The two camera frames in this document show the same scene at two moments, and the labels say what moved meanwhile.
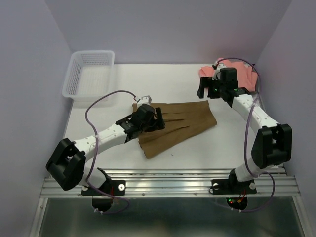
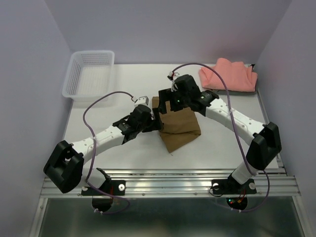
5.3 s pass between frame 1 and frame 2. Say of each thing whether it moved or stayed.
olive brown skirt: moved
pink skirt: stayed
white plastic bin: stayed
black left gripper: stayed
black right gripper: moved
